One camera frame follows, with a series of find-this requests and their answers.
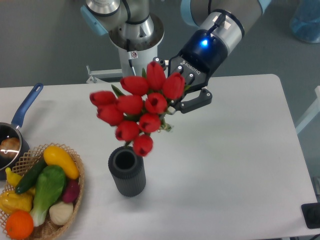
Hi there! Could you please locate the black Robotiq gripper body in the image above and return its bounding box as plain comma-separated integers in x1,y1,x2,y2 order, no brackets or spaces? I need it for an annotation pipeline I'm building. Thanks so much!
168,29,228,91

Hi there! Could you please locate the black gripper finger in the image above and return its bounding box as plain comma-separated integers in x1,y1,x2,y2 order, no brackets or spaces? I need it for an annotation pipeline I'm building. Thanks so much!
167,88,213,115
151,57,169,75

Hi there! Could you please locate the red tulip bouquet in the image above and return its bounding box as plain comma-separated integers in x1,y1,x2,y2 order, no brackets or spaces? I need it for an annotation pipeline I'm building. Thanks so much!
89,61,187,157

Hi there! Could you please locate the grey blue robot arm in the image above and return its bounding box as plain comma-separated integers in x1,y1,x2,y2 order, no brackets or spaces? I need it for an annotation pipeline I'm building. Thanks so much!
80,0,270,113

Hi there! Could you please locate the dark grey ribbed vase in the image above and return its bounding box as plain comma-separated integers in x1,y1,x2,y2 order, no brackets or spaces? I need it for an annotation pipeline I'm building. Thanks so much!
108,146,146,197

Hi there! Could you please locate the blue translucent container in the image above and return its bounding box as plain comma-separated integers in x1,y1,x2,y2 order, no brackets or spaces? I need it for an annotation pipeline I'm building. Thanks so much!
289,0,320,44

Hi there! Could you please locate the yellow squash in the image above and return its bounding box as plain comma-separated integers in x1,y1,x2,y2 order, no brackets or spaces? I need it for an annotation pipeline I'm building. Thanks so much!
43,145,80,180

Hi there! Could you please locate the purple red radish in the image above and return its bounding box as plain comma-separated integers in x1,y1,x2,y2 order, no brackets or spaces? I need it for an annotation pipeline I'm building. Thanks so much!
61,179,80,203

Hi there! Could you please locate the black device at edge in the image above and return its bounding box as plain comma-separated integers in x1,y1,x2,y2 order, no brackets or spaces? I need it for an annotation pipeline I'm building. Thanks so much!
301,202,320,229

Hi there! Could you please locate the green bok choy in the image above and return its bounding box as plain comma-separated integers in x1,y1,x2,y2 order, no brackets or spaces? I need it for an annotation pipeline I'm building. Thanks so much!
30,165,66,227

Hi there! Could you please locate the brown bread roll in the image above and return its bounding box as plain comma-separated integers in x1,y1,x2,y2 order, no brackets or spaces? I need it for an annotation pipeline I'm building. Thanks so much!
0,137,20,159

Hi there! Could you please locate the dark green cucumber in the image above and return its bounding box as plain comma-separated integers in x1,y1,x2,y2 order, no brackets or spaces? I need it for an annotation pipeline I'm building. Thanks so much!
15,158,47,194

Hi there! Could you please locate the white garlic bulb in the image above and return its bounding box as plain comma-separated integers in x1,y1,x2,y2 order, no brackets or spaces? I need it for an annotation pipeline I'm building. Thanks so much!
49,201,74,226

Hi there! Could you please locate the yellow banana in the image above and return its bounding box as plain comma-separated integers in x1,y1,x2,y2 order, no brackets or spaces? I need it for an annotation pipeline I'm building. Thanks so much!
5,167,36,196

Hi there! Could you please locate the woven wicker basket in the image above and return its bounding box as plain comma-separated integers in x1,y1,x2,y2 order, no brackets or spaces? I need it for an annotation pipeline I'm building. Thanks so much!
0,143,85,240

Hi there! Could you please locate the yellow bell pepper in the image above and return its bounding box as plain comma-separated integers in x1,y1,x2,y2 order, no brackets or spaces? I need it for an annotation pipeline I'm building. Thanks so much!
0,190,33,215

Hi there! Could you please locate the orange fruit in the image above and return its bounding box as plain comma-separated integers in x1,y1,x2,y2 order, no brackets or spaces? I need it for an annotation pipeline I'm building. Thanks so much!
5,210,34,240

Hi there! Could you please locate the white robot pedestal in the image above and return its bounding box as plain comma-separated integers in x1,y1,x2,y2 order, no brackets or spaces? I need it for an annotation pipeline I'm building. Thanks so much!
86,46,169,84

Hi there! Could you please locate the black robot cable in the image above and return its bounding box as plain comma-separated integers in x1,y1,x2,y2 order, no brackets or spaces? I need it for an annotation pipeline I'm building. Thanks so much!
125,38,139,82

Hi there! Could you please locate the white frame at right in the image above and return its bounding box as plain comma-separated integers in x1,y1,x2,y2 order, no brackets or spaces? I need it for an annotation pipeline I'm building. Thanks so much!
295,85,320,134

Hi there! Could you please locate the blue handled saucepan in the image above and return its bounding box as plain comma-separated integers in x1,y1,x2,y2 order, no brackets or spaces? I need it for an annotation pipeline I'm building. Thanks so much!
0,83,44,181

